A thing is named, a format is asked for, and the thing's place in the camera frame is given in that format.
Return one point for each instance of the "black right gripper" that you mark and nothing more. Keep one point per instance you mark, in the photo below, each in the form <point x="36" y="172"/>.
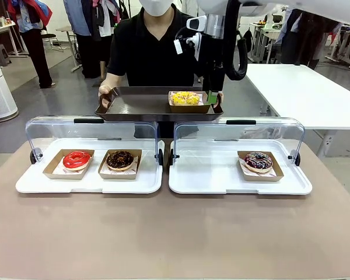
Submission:
<point x="216" y="76"/>

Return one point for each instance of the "yellow sprinkled donut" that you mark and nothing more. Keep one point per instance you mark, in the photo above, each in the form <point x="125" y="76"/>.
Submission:
<point x="181" y="99"/>

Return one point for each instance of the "dark brown serving tray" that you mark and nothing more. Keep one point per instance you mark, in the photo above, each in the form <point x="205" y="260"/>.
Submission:
<point x="140" y="102"/>

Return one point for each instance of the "person's right forearm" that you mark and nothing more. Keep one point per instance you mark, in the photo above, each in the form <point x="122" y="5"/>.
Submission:
<point x="115" y="79"/>

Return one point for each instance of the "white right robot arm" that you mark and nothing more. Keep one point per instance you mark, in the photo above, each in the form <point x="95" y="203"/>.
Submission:
<point x="309" y="7"/>

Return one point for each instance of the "purple drizzled donut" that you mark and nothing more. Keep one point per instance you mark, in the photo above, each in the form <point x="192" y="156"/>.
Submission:
<point x="258" y="163"/>

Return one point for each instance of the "person's black shirt torso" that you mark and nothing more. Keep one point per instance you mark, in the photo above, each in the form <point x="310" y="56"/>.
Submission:
<point x="146" y="52"/>

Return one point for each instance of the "chocolate nut donut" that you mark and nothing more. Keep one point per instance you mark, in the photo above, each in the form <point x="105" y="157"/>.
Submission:
<point x="113" y="163"/>

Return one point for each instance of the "chocolate sprinkled donut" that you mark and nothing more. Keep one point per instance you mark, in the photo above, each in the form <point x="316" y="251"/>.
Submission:
<point x="105" y="175"/>

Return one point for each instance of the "red glazed donut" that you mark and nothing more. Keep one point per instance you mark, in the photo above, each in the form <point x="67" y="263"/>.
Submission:
<point x="76" y="163"/>
<point x="51" y="175"/>

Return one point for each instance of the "person's left hand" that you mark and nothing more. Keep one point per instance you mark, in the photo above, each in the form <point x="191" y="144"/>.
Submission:
<point x="221" y="97"/>

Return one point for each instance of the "person's right hand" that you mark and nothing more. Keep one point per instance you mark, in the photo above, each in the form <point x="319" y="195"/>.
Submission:
<point x="105" y="90"/>

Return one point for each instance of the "clear hinged tray lid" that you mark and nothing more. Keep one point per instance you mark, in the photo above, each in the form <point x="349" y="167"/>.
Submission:
<point x="251" y="131"/>
<point x="105" y="129"/>

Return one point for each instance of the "black backpack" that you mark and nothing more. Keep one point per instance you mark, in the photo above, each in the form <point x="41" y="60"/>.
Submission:
<point x="247" y="41"/>

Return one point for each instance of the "black lid hinge knob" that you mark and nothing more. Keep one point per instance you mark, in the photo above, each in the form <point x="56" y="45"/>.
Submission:
<point x="33" y="157"/>
<point x="172" y="157"/>
<point x="297" y="159"/>

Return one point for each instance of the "white display tray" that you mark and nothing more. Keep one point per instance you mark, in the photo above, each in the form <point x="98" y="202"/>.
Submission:
<point x="32" y="181"/>
<point x="198" y="181"/>

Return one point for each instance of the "white desk with monitor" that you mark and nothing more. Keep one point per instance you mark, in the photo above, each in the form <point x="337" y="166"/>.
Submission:
<point x="265" y="32"/>

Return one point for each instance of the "large white table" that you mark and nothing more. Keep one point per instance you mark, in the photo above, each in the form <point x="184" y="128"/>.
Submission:
<point x="303" y="93"/>

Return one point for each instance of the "white face mask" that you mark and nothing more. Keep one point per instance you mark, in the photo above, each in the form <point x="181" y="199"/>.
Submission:
<point x="154" y="7"/>

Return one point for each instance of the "bystanders in dark suits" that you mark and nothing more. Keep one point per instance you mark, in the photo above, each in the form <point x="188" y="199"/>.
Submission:
<point x="306" y="38"/>

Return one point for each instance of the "bystanders in dark clothes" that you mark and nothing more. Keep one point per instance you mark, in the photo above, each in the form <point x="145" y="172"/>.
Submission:
<point x="87" y="43"/>

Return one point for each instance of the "small white side table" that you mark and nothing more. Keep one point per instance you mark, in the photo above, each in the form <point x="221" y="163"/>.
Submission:
<point x="71" y="43"/>

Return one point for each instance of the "bystander in black trousers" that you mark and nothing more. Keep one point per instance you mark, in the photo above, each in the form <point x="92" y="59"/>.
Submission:
<point x="36" y="52"/>

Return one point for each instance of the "white air purifier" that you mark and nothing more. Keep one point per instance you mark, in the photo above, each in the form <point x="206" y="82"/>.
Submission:
<point x="0" y="93"/>

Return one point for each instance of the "grey plastic stool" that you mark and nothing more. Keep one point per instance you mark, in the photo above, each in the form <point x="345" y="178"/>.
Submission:
<point x="1" y="54"/>

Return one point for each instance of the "white desk with items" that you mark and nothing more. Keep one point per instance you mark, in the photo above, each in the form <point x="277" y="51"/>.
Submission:
<point x="0" y="27"/>

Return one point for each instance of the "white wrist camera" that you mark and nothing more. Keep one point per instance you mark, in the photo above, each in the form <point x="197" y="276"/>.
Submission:
<point x="196" y="23"/>

